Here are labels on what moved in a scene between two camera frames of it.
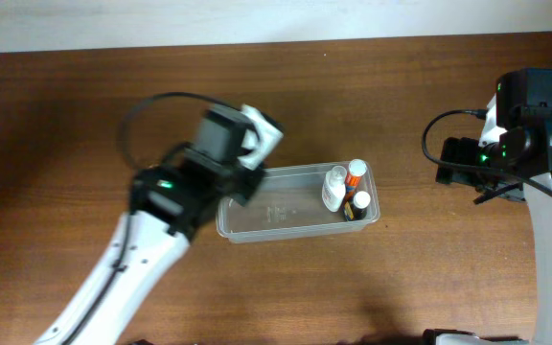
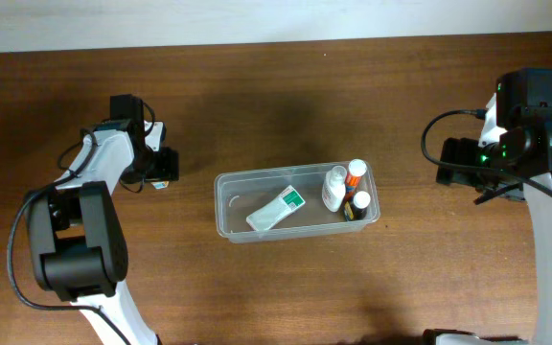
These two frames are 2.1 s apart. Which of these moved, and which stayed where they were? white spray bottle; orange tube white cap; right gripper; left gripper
Moved: left gripper
Stayed: white spray bottle; right gripper; orange tube white cap
